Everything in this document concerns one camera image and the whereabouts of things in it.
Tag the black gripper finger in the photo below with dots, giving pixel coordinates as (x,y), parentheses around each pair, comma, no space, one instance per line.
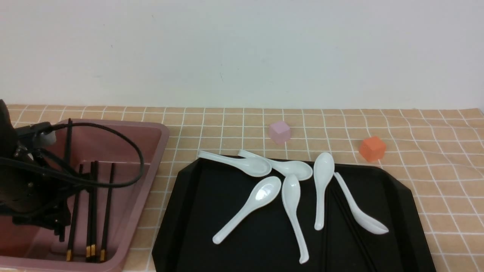
(59,229)

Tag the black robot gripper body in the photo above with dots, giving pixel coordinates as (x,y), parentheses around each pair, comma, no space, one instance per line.
(29,197)

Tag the black chopstick gold tip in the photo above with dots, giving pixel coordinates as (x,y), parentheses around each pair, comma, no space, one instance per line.
(105,230)
(90,244)
(94,171)
(72,233)

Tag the pink plastic bin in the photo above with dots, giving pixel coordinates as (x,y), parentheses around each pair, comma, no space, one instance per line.
(36,249)

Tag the white ceramic soup spoon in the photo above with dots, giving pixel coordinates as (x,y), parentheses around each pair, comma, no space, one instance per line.
(323,170)
(367,222)
(291,193)
(252,166)
(263,193)
(300,169)

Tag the pink cube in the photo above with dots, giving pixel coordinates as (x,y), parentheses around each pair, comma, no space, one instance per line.
(279,132)

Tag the black plastic tray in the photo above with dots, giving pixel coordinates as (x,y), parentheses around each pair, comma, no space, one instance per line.
(208,194)

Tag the orange cube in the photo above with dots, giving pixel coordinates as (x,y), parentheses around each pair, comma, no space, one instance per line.
(372,149)

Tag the checkered orange tablecloth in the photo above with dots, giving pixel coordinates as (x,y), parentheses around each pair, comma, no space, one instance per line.
(437,154)

